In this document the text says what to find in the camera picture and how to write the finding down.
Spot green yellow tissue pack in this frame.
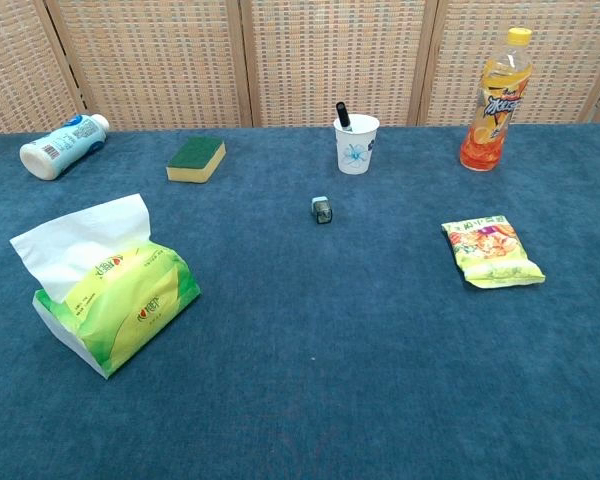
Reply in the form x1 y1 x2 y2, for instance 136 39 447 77
31 238 202 380

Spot white paper cup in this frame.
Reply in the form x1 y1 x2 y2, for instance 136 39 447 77
333 113 381 176

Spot blue tablecloth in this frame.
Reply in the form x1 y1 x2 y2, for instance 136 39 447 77
0 121 600 480

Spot black marker pen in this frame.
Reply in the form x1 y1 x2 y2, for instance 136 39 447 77
335 101 354 134

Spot green yellow scrub sponge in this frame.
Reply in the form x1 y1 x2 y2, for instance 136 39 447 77
165 136 227 185

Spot green yellow snack bag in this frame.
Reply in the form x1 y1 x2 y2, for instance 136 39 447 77
440 215 547 290

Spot orange iced tea bottle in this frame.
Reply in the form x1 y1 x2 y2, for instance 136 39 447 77
459 27 534 173

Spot white blue milk bottle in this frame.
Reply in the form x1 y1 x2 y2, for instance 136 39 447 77
19 113 111 182

